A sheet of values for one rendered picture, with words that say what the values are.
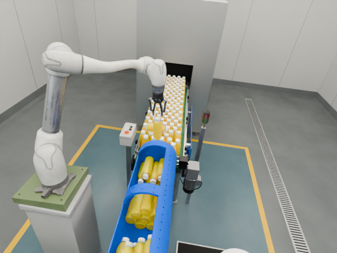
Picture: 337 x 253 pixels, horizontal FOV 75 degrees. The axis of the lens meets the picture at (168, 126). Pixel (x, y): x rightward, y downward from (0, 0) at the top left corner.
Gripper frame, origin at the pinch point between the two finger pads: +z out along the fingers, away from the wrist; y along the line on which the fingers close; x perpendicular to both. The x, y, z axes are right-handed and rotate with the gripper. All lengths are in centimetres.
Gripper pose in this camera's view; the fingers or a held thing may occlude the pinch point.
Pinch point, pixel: (157, 115)
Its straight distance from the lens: 163.1
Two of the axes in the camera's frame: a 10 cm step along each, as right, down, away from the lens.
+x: 1.1, -6.0, 7.9
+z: -0.4, 7.9, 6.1
